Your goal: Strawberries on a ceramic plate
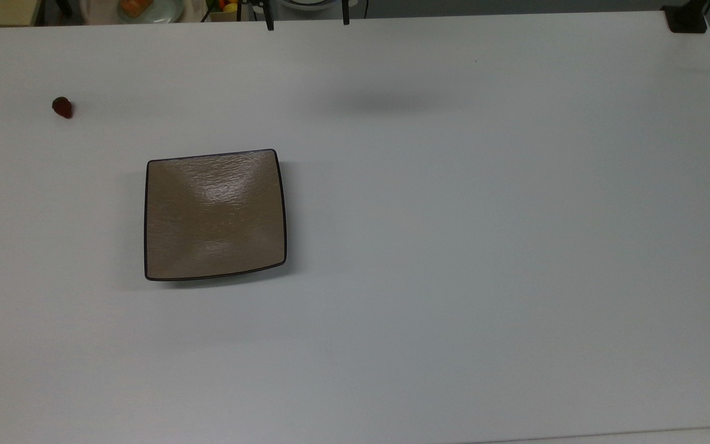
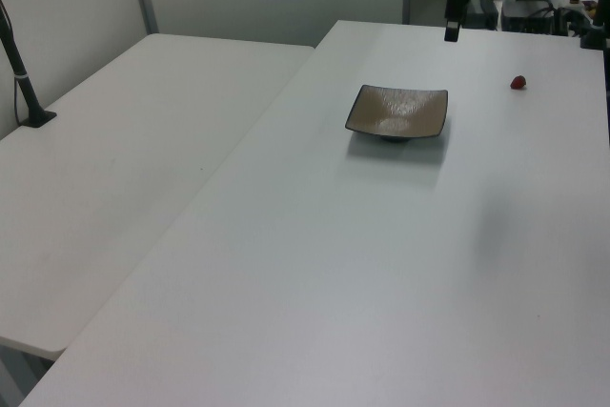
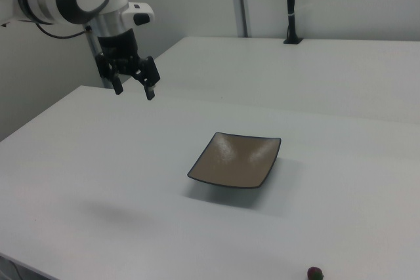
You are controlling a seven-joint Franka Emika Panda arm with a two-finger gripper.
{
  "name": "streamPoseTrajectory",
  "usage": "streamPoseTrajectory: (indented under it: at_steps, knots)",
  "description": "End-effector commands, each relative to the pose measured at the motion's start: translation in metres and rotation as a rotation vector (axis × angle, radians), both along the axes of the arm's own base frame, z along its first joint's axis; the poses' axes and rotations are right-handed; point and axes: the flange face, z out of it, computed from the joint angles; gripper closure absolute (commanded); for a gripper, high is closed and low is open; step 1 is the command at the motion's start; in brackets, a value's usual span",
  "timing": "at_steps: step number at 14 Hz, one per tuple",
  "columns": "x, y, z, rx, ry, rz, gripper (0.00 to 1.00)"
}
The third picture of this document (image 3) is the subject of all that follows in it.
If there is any red strawberry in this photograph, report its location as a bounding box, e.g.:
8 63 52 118
306 266 326 280

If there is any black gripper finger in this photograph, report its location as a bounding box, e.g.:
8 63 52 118
112 76 125 96
144 83 157 102

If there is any grey metal partition post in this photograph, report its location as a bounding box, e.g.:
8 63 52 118
229 0 249 38

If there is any black camera stand pole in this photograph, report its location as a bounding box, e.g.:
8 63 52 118
283 0 305 45

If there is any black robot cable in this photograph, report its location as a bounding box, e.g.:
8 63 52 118
33 22 89 39

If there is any square brown ceramic plate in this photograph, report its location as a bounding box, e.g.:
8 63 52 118
186 131 282 190

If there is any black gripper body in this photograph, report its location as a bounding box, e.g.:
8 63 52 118
95 28 162 87

